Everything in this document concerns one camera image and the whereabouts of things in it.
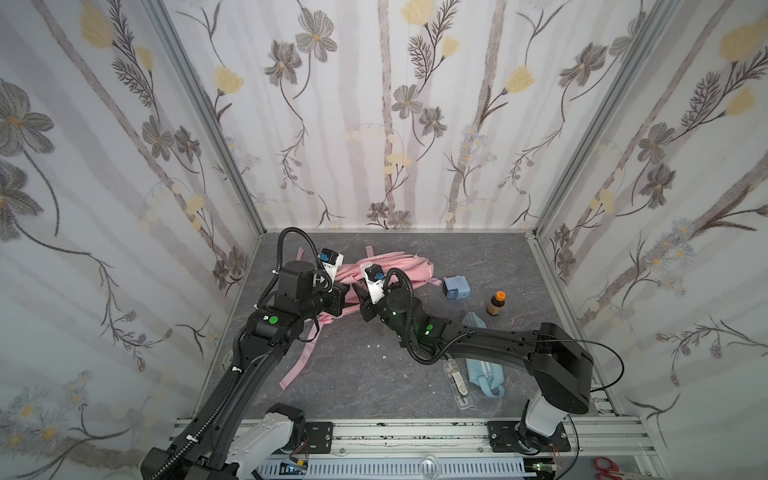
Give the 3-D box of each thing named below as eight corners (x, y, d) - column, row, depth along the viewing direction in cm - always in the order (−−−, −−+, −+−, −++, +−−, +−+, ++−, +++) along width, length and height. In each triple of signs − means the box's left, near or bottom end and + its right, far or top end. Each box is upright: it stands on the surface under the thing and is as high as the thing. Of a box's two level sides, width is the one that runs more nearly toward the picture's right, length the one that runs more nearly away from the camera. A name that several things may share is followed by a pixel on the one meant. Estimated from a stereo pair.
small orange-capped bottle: (488, 316, 99) (497, 300, 91) (486, 306, 101) (494, 290, 93) (498, 316, 99) (508, 300, 91) (496, 306, 101) (505, 290, 93)
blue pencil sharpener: (444, 299, 102) (446, 292, 98) (442, 283, 107) (444, 275, 103) (468, 299, 102) (471, 292, 98) (465, 283, 107) (468, 275, 103)
